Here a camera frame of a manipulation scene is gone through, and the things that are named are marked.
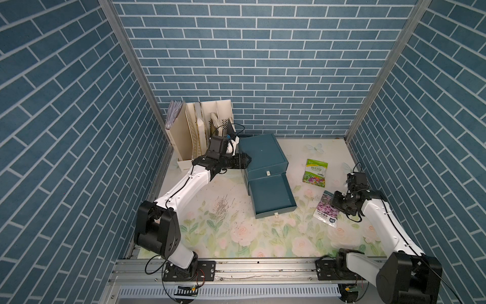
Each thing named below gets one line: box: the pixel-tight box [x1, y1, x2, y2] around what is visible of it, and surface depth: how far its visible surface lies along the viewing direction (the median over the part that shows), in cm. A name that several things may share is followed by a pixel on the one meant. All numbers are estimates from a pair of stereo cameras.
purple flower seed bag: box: [313, 190, 340, 228], surface depth 91 cm
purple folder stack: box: [165, 100, 185, 130], surface depth 93 cm
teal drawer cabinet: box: [238, 133, 297, 213], surface depth 87 cm
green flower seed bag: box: [302, 158, 329, 189], surface depth 107 cm
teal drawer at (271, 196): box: [248, 172, 298, 220], surface depth 87 cm
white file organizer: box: [165, 99, 237, 172], surface depth 104 cm
